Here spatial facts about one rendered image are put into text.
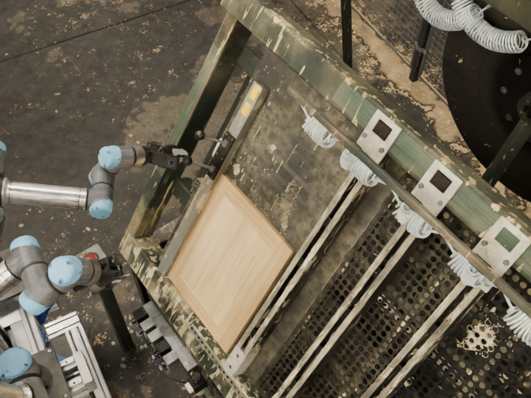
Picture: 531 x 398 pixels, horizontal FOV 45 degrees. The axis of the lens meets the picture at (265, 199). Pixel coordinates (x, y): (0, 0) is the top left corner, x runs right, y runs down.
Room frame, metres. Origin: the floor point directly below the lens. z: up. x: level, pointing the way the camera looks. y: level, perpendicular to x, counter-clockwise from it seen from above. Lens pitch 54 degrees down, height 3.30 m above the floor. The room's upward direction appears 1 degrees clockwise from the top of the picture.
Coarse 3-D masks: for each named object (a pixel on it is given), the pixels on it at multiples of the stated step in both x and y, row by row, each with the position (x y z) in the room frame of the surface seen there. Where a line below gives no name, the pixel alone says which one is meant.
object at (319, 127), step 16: (304, 112) 1.34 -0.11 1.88; (320, 112) 1.28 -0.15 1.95; (304, 128) 1.32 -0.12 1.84; (320, 128) 1.28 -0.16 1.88; (336, 128) 1.21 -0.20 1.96; (320, 144) 1.24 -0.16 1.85; (352, 144) 1.15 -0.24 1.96; (368, 160) 1.10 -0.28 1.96; (368, 176) 1.13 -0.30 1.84; (384, 176) 1.04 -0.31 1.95; (400, 192) 0.99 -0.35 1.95; (416, 208) 0.94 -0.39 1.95; (416, 224) 0.95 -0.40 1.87; (432, 224) 0.90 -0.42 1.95; (448, 240) 0.85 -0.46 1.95; (464, 256) 0.81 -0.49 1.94; (512, 288) 0.72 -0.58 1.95; (528, 304) 0.67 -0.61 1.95; (512, 320) 0.69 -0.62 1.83; (528, 320) 0.67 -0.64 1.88; (528, 336) 0.63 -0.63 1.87
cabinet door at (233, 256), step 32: (224, 192) 1.45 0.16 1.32; (224, 224) 1.36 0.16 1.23; (256, 224) 1.30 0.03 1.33; (192, 256) 1.33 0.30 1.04; (224, 256) 1.27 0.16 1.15; (256, 256) 1.21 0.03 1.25; (288, 256) 1.16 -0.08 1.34; (192, 288) 1.23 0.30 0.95; (224, 288) 1.17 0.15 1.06; (256, 288) 1.12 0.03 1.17; (224, 320) 1.08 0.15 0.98
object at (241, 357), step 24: (384, 120) 1.27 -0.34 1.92; (360, 144) 1.26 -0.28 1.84; (384, 144) 1.22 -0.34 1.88; (384, 168) 1.24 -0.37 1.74; (360, 192) 1.19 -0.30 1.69; (336, 216) 1.15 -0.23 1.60; (312, 240) 1.13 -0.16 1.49; (312, 264) 1.09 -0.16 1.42; (288, 288) 1.04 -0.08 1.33; (264, 312) 1.01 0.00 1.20; (264, 336) 0.96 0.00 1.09; (240, 360) 0.91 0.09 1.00
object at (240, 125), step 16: (256, 96) 1.62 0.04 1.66; (240, 112) 1.62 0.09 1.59; (256, 112) 1.61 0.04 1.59; (240, 128) 1.57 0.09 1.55; (224, 160) 1.52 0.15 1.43; (208, 176) 1.51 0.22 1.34; (208, 192) 1.47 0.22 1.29; (192, 208) 1.46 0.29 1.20; (192, 224) 1.42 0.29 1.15; (176, 240) 1.40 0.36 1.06; (176, 256) 1.36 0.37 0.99; (160, 272) 1.33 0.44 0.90
